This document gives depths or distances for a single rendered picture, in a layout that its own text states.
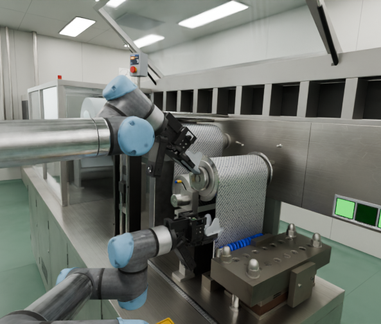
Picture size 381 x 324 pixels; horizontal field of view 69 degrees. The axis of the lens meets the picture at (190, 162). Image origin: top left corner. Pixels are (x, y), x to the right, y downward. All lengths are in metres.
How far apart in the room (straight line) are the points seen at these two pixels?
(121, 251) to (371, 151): 0.73
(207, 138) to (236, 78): 0.31
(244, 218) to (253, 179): 0.14
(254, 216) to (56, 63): 5.71
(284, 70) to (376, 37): 2.50
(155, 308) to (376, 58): 0.94
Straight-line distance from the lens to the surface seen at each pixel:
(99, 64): 6.58
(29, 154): 0.50
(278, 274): 0.85
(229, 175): 0.87
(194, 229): 0.79
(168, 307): 0.90
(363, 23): 3.64
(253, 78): 1.19
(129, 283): 0.75
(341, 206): 0.99
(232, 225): 0.94
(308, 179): 1.03
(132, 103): 0.69
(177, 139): 0.76
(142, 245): 0.72
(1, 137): 0.49
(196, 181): 0.88
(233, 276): 0.82
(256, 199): 1.00
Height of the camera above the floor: 1.45
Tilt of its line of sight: 10 degrees down
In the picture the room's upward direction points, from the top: 3 degrees clockwise
